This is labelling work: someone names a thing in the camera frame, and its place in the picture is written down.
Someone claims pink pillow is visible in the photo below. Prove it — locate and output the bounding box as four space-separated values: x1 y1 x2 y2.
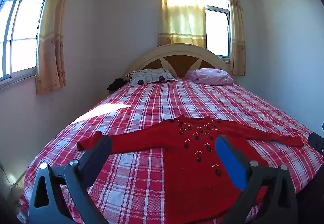
186 68 234 86

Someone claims short yellow curtain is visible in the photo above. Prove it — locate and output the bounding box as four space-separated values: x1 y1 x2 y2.
157 0 207 48

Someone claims large sliding window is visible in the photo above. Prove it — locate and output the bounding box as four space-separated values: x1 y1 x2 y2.
0 0 57 89

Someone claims dark cloth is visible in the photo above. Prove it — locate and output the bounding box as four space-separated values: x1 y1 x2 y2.
108 78 128 91

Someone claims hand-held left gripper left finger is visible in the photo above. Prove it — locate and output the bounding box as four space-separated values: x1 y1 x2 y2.
29 135 113 224

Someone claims small window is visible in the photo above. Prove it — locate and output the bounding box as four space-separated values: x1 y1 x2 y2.
202 0 232 62

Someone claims thin floor cable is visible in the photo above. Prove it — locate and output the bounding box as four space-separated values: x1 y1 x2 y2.
0 161 22 194

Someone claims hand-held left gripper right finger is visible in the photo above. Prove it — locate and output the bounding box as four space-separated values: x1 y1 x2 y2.
215 135 299 224

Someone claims red knit sweater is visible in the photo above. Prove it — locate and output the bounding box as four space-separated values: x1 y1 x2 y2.
77 116 304 222

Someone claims red plaid bed sheet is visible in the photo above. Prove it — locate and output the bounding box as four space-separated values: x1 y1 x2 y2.
19 78 324 224

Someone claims cream wooden headboard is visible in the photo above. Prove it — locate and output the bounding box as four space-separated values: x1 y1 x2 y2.
123 44 231 80

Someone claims white patterned pillow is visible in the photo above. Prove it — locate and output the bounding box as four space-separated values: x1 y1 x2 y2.
126 69 178 87

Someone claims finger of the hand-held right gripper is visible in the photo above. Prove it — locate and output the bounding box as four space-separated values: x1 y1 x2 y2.
308 132 324 156

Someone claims long yellow curtain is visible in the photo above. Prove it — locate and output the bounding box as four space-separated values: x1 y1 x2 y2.
35 0 80 95

